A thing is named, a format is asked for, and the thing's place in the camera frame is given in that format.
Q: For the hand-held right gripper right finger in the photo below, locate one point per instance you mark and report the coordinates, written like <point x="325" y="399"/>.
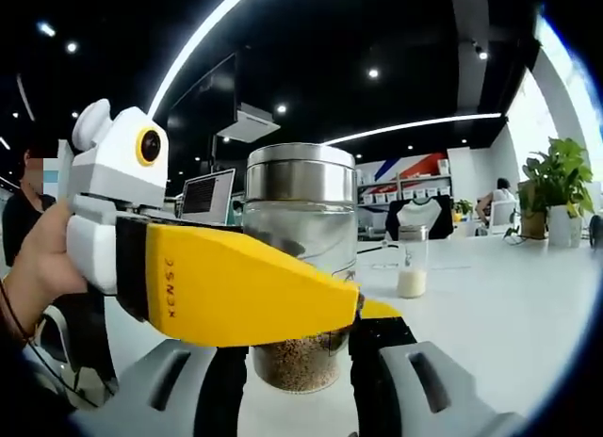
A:
<point x="405" y="390"/>

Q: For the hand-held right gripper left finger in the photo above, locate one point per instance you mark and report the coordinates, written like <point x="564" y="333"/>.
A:
<point x="174" y="390"/>

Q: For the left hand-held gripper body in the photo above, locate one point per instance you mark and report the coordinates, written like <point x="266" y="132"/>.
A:
<point x="118" y="173"/>

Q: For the tall seasoning bottle cream powder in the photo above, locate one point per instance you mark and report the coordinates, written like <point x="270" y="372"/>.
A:
<point x="412" y="284"/>

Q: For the tall seasoning bottle brown granules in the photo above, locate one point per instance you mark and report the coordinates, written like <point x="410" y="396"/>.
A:
<point x="301" y="173"/>

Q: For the person's left hand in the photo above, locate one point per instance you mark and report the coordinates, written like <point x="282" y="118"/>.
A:
<point x="42" y="267"/>

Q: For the white laptop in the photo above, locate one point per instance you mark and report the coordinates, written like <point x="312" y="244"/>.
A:
<point x="207" y="197"/>

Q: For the black hanging screen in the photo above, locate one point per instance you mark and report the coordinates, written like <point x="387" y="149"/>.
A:
<point x="202" y="98"/>

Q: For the white office chair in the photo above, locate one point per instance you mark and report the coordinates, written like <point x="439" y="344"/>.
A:
<point x="49" y="326"/>

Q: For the ceiling air conditioner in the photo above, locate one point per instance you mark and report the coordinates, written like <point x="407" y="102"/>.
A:
<point x="249" y="124"/>

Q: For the small plant in yellow pot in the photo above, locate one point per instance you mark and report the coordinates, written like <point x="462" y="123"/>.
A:
<point x="462" y="206"/>

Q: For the grey mesh office chair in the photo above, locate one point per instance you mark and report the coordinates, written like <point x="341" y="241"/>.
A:
<point x="501" y="218"/>

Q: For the shelf with white bins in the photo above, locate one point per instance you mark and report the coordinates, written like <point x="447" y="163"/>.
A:
<point x="424" y="192"/>

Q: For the green plant in white pot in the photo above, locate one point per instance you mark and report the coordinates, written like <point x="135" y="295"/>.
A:
<point x="560" y="168"/>

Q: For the black track spotlight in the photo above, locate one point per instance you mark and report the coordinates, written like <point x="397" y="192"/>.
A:
<point x="479" y="51"/>

